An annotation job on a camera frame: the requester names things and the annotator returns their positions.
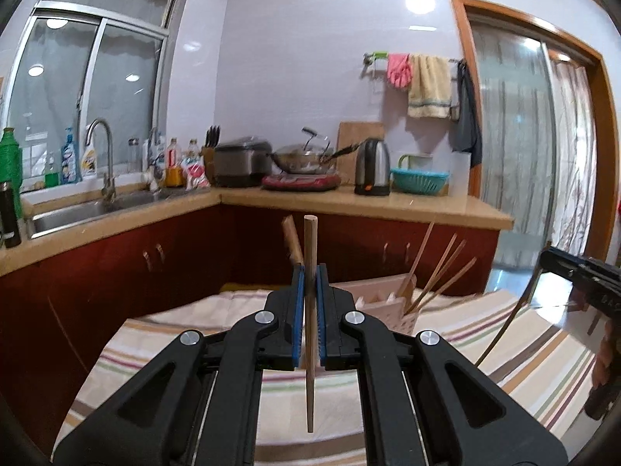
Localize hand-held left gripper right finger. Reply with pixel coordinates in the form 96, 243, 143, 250
317, 264, 568, 466

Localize green thermos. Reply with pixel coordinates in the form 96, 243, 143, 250
0, 127, 24, 205

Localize wooden framed glass door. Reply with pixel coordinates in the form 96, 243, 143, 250
450, 0, 621, 298

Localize yellow towel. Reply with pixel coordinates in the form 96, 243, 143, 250
407, 55, 453, 119

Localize glass pot lid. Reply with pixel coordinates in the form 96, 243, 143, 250
300, 127, 333, 156

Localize dark blue cloth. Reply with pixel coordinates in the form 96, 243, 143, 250
451, 60, 483, 166

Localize white spray bottle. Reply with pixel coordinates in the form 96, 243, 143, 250
81, 130, 98, 177

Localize tan wooden chopstick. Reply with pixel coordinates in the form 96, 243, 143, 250
405, 257, 478, 316
303, 214, 319, 434
411, 233, 459, 311
411, 239, 467, 313
399, 222, 436, 299
282, 216, 305, 267
475, 270, 542, 367

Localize steel kitchen faucet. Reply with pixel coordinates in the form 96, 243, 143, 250
86, 117, 118, 203

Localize red induction cooker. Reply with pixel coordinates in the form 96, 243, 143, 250
261, 172, 341, 191

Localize grey rice cooker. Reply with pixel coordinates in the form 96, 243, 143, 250
213, 135, 274, 188

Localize orange oil bottle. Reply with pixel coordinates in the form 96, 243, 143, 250
164, 137, 184, 188

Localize white pitcher with green handle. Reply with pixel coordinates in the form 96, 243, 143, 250
397, 153, 433, 171

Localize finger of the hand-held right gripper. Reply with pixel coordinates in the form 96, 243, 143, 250
540, 247, 591, 285

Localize steel sink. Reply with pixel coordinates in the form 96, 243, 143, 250
26, 188, 210, 240

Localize person's right hand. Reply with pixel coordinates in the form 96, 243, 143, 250
594, 322, 621, 390

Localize translucent white container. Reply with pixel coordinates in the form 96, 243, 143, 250
451, 151, 473, 199

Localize teal plastic colander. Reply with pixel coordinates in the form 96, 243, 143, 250
390, 167, 451, 196

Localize wooden cutting board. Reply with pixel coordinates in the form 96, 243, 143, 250
337, 121, 384, 181

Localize pink perforated utensil basket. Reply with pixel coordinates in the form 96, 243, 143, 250
334, 274, 424, 337

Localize metal towel rack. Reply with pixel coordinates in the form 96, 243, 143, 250
361, 51, 467, 67

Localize pink snack packet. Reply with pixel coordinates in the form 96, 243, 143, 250
183, 157, 211, 190

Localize pink rubber gloves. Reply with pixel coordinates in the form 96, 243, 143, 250
387, 53, 413, 89

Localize striped tablecloth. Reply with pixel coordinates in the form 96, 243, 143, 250
51, 289, 601, 466

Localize knife block with knives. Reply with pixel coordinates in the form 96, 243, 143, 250
202, 125, 222, 181

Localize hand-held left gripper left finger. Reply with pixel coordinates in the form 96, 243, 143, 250
52, 264, 306, 466

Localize steel wok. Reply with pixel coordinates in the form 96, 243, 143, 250
271, 139, 368, 176

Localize small filter faucet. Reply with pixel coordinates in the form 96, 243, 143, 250
145, 128, 166, 190

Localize aluminium framed window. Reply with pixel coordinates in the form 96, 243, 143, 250
0, 0, 191, 191

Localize blue dish soap bottle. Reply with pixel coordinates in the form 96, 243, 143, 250
60, 127, 81, 184

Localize patterned curtain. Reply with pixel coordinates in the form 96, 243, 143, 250
472, 29, 598, 273

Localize black thermos bottle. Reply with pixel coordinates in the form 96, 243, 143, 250
0, 180, 21, 249

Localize steel electric kettle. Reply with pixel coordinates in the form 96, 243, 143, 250
354, 138, 392, 197

